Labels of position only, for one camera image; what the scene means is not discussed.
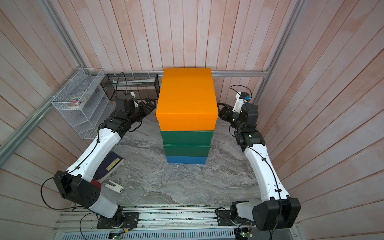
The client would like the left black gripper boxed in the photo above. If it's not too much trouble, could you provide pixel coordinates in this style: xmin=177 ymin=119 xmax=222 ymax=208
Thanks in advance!
xmin=127 ymin=97 xmax=157 ymax=124

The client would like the black mesh basket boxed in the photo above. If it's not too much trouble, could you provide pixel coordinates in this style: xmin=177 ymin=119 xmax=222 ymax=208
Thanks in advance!
xmin=101 ymin=72 xmax=160 ymax=101

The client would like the large green shoebox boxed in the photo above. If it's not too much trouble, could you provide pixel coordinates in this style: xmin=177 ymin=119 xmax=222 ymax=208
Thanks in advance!
xmin=161 ymin=131 xmax=214 ymax=146

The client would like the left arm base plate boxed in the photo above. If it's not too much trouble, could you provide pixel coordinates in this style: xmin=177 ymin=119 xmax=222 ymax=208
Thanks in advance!
xmin=97 ymin=212 xmax=140 ymax=229

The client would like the orange shoebox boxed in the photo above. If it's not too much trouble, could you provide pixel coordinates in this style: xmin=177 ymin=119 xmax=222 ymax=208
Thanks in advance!
xmin=156 ymin=68 xmax=218 ymax=131

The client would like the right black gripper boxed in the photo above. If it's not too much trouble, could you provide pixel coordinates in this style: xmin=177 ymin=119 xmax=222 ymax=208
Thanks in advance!
xmin=218 ymin=103 xmax=246 ymax=136

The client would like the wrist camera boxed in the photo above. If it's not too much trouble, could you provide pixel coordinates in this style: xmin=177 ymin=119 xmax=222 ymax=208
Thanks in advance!
xmin=233 ymin=92 xmax=251 ymax=113
xmin=130 ymin=92 xmax=139 ymax=108

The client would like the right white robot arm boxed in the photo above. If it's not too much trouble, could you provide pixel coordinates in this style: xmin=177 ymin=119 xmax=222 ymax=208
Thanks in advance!
xmin=218 ymin=103 xmax=301 ymax=232

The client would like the paper in mesh basket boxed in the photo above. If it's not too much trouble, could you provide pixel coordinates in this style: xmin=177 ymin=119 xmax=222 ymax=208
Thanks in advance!
xmin=112 ymin=78 xmax=156 ymax=88

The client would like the red pen cup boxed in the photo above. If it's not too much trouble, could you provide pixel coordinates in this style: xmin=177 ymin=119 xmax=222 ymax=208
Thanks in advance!
xmin=90 ymin=179 xmax=101 ymax=189

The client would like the blue shoebox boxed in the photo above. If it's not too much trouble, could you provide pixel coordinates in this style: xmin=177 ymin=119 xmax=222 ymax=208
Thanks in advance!
xmin=166 ymin=156 xmax=207 ymax=165

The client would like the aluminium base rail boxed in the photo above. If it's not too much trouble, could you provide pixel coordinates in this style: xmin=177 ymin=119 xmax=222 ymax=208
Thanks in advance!
xmin=50 ymin=204 xmax=306 ymax=240

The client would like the tape roll on shelf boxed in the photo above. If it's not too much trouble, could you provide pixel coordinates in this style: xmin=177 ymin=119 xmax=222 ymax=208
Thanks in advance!
xmin=66 ymin=96 xmax=87 ymax=109

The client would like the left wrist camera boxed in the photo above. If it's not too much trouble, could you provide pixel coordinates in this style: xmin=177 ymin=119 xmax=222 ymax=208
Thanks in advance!
xmin=130 ymin=92 xmax=139 ymax=108

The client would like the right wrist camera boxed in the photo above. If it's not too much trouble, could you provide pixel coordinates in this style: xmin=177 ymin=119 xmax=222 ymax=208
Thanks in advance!
xmin=233 ymin=92 xmax=251 ymax=113

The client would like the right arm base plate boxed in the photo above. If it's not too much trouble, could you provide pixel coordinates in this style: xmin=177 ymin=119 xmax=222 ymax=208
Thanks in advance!
xmin=215 ymin=207 xmax=254 ymax=227

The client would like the white wire shelf rack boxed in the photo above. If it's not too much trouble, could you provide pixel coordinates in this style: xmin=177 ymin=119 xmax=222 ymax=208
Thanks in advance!
xmin=52 ymin=68 xmax=116 ymax=140

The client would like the dark blue book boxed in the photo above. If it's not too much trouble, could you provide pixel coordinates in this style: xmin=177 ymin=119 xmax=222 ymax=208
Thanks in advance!
xmin=94 ymin=151 xmax=124 ymax=183

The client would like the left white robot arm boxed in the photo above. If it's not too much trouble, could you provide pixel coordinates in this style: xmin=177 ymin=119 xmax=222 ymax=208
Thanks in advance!
xmin=52 ymin=92 xmax=157 ymax=229

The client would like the white small device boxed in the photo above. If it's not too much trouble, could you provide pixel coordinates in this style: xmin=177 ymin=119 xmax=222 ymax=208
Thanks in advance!
xmin=105 ymin=180 xmax=124 ymax=194

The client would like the small green shoebox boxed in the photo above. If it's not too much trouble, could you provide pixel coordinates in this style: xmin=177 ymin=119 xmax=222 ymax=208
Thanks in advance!
xmin=163 ymin=145 xmax=211 ymax=157

